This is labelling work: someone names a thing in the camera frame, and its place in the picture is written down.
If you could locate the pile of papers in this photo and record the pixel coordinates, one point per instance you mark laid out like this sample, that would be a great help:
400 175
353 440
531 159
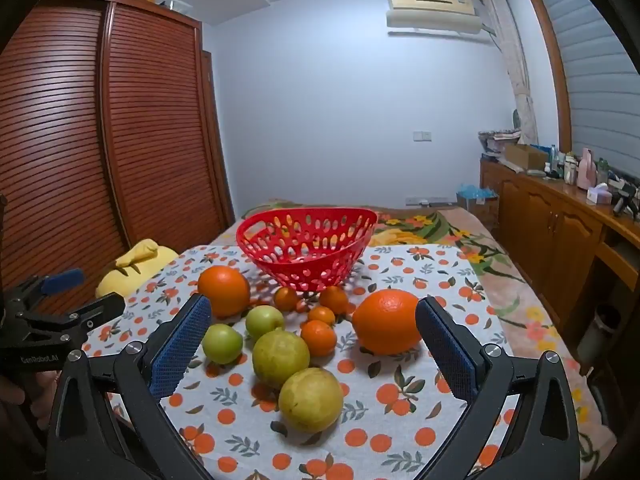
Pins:
497 142

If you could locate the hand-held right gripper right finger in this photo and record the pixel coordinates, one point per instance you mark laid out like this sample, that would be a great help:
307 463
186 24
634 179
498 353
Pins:
447 347

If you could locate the pink bottle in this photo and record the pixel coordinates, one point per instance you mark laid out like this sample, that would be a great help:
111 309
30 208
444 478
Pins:
587 172

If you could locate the slatted wooden wardrobe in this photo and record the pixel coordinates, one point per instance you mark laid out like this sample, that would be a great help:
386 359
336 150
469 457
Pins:
150 110

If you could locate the orange-print white tablecloth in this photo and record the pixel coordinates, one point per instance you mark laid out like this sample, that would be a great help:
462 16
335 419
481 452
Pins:
375 410

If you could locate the wooden sideboard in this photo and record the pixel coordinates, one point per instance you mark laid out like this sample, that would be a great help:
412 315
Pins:
550 230

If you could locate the green bottle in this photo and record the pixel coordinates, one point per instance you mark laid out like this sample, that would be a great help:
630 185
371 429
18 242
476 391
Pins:
603 172

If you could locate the group of small bottles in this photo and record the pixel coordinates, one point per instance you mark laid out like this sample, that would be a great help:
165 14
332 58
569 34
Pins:
562 165

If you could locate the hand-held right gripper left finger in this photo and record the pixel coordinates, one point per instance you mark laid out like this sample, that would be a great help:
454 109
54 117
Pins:
182 345

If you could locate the black tripod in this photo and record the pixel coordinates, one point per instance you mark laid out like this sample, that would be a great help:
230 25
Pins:
625 197

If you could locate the beige curtain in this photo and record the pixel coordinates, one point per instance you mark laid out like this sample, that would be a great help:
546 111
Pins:
515 70

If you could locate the floral blanket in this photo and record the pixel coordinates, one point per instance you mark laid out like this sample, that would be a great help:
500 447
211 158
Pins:
510 290

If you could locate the large orange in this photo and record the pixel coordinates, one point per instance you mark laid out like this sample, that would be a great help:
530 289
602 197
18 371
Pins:
387 321
223 291

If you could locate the white wall outlet strip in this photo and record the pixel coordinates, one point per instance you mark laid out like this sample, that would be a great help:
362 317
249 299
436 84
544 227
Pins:
430 201

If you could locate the person's left hand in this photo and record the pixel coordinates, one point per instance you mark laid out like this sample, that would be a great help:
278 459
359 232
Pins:
30 392

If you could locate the green apple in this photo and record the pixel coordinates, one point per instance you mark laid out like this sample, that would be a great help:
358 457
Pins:
222 344
265 321

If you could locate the small tangerine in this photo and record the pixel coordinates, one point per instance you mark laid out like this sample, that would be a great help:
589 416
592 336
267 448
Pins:
333 299
286 298
321 315
318 338

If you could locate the cream air conditioner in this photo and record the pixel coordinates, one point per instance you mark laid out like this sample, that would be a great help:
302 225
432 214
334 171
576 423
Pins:
432 10

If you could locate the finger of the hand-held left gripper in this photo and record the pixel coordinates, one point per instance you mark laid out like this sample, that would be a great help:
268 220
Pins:
95 311
62 281

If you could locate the white wall switch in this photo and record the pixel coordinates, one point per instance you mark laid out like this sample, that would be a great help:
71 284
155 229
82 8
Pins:
423 135

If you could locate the grey trash bin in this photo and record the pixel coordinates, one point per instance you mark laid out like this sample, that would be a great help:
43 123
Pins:
597 335

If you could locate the red perforated plastic basket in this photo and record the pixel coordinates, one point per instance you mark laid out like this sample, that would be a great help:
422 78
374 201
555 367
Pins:
300 272

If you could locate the cardboard box with blue bags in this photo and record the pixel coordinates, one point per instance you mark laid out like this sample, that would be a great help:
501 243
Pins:
477 205

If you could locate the yellow-green pear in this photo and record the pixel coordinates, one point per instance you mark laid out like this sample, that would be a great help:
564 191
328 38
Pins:
310 400
280 358

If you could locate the window with grey blinds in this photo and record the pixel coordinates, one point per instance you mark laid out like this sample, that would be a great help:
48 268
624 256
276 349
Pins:
595 70

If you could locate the yellow plush toy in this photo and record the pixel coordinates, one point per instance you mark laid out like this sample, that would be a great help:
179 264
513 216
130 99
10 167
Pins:
150 260

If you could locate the clear box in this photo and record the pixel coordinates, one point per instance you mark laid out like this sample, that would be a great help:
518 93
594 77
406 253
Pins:
181 5

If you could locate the pink tissue pack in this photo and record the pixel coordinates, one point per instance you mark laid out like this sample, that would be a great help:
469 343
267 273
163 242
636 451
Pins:
599 195

